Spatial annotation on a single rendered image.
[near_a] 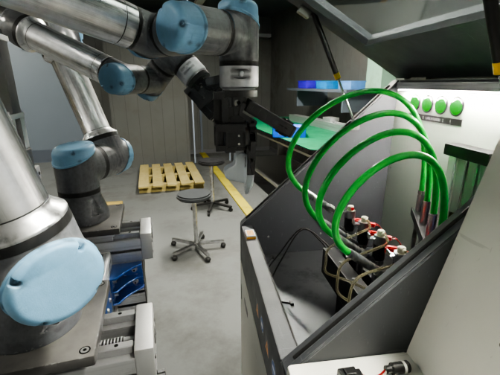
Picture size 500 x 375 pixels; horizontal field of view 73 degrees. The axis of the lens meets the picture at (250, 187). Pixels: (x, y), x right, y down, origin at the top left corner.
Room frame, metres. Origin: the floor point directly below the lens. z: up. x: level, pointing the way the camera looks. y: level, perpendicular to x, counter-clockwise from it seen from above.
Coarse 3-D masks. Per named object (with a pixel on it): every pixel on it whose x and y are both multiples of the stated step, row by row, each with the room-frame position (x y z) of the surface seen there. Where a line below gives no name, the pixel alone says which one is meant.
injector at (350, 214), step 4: (348, 212) 0.83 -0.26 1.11; (352, 212) 0.83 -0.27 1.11; (344, 216) 0.84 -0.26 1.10; (348, 216) 0.83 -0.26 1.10; (352, 216) 0.83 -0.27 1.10; (344, 220) 0.84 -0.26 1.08; (348, 220) 0.83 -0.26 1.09; (344, 224) 0.84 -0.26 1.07; (348, 224) 0.83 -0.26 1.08; (352, 224) 0.83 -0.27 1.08; (340, 228) 0.83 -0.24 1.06; (344, 228) 0.84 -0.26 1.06; (348, 228) 0.83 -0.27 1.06; (352, 228) 0.83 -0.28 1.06; (348, 232) 0.83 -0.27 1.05; (352, 232) 0.83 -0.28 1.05; (344, 256) 0.84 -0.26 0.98
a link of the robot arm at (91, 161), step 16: (64, 144) 0.98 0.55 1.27; (80, 144) 0.97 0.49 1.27; (64, 160) 0.91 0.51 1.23; (80, 160) 0.93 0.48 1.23; (96, 160) 0.97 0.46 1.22; (64, 176) 0.91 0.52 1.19; (80, 176) 0.92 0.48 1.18; (96, 176) 0.97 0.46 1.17; (64, 192) 0.91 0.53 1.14; (80, 192) 0.92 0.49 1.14
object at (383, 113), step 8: (376, 112) 0.76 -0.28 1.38; (384, 112) 0.76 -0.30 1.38; (392, 112) 0.76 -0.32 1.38; (400, 112) 0.77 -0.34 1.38; (360, 120) 0.75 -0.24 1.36; (368, 120) 0.76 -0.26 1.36; (408, 120) 0.77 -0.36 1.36; (416, 120) 0.77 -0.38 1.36; (344, 128) 0.75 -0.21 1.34; (352, 128) 0.75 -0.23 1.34; (416, 128) 0.78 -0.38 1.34; (336, 136) 0.75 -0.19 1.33; (424, 136) 0.78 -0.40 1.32; (328, 144) 0.74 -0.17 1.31; (320, 152) 0.74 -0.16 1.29; (312, 160) 0.75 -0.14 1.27; (312, 168) 0.74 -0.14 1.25; (304, 184) 0.74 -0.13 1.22; (304, 192) 0.74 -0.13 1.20; (304, 200) 0.74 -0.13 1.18; (424, 200) 0.79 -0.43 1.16; (424, 208) 0.78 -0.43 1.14; (312, 216) 0.74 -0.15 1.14; (424, 216) 0.78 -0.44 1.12; (328, 224) 0.74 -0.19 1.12; (344, 232) 0.75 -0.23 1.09
